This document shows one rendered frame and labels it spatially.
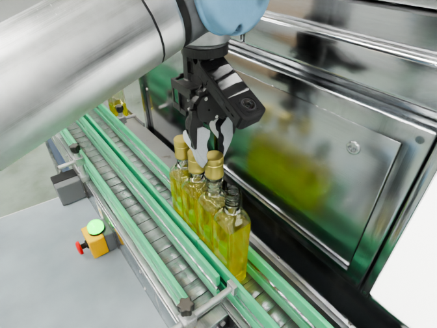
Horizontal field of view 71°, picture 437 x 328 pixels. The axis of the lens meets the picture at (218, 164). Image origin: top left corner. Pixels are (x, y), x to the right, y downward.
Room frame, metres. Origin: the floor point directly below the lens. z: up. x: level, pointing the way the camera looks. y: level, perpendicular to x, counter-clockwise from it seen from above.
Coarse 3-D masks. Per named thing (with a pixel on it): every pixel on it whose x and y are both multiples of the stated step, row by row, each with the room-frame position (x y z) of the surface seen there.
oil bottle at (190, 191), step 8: (184, 184) 0.49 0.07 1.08; (192, 184) 0.48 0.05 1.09; (200, 184) 0.48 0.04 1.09; (184, 192) 0.49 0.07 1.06; (192, 192) 0.47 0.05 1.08; (200, 192) 0.47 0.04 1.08; (184, 200) 0.49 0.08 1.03; (192, 200) 0.46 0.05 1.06; (184, 208) 0.49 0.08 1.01; (192, 208) 0.46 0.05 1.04; (184, 216) 0.49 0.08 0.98; (192, 216) 0.46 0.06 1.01; (192, 224) 0.47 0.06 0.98
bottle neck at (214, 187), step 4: (208, 180) 0.44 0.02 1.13; (212, 180) 0.44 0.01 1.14; (216, 180) 0.44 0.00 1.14; (220, 180) 0.44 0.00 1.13; (208, 184) 0.44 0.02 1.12; (212, 184) 0.44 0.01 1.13; (216, 184) 0.44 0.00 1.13; (220, 184) 0.44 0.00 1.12; (208, 188) 0.44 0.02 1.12; (212, 188) 0.44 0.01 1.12; (216, 188) 0.44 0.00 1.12; (220, 188) 0.44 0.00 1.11; (208, 192) 0.44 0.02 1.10; (212, 192) 0.44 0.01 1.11; (216, 192) 0.44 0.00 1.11; (220, 192) 0.44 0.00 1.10; (212, 196) 0.44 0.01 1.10; (216, 196) 0.44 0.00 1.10
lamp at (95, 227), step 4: (92, 220) 0.60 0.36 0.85; (96, 220) 0.60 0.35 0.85; (88, 224) 0.58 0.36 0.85; (92, 224) 0.58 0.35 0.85; (96, 224) 0.58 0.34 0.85; (100, 224) 0.58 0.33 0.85; (88, 228) 0.57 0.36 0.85; (92, 228) 0.57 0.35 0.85; (96, 228) 0.57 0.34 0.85; (100, 228) 0.57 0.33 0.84; (104, 228) 0.59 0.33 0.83; (88, 232) 0.57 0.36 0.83; (92, 232) 0.56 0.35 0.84; (96, 232) 0.56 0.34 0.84; (100, 232) 0.57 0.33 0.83
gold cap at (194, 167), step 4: (188, 152) 0.49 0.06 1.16; (188, 156) 0.49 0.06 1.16; (192, 156) 0.48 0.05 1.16; (188, 160) 0.49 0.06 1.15; (192, 160) 0.48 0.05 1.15; (188, 164) 0.49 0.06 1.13; (192, 164) 0.48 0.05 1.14; (196, 164) 0.48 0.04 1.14; (188, 168) 0.49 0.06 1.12; (192, 168) 0.48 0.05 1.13; (196, 168) 0.48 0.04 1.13; (200, 168) 0.48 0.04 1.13; (204, 168) 0.49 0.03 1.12; (192, 172) 0.48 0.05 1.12; (196, 172) 0.48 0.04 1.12; (200, 172) 0.48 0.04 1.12
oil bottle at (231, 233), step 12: (216, 216) 0.40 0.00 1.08; (228, 216) 0.39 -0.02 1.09; (240, 216) 0.39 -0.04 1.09; (216, 228) 0.40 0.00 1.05; (228, 228) 0.37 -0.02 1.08; (240, 228) 0.38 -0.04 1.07; (216, 240) 0.40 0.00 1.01; (228, 240) 0.37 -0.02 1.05; (240, 240) 0.38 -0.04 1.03; (216, 252) 0.40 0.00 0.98; (228, 252) 0.37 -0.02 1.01; (240, 252) 0.38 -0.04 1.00; (228, 264) 0.37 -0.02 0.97; (240, 264) 0.38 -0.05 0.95; (240, 276) 0.39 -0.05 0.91
